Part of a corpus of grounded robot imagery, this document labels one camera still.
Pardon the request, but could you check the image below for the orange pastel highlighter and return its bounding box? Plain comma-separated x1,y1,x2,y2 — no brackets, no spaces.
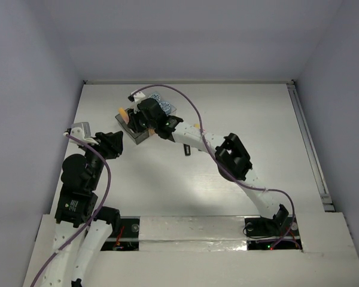
118,108,130,124

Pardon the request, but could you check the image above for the blue white slime jar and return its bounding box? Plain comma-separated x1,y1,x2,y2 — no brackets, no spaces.
149,92,162,103

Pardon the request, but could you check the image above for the blue cap black highlighter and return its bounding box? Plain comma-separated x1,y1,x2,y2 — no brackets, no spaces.
183,144,191,156

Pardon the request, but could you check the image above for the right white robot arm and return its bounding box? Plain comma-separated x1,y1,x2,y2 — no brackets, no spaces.
119,98,289,234

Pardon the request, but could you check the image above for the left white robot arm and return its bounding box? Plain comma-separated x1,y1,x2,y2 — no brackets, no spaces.
31,127,123,286

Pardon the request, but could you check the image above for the grey translucent bin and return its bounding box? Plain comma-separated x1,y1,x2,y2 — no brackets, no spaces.
115,114,153,145

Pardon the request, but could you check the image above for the amber translucent bin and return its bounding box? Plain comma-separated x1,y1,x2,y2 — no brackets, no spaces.
127,99,161,136

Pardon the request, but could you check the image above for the clear plastic bin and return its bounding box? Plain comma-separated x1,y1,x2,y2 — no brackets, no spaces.
148,91,177,115

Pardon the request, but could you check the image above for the silver tape strip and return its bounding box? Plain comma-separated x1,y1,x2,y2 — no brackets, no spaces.
138,216,248,252

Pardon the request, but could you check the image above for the white foam front board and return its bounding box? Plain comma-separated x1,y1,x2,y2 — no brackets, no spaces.
22,212,359,287

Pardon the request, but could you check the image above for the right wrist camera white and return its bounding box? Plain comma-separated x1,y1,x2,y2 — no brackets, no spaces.
127,91,146,103

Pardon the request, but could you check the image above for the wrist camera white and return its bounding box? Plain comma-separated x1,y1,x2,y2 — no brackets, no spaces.
127,91,146,103
63,121,99,146

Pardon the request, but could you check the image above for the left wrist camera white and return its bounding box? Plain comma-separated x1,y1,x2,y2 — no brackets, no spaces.
63,121,99,146

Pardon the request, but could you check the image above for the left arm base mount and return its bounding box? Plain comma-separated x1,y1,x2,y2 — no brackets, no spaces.
101,216,140,251

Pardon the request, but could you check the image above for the aluminium rail right edge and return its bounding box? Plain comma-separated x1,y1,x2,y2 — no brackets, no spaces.
287,81,336,213

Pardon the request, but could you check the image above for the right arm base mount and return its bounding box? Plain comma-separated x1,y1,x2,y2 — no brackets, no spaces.
242,204,302,251

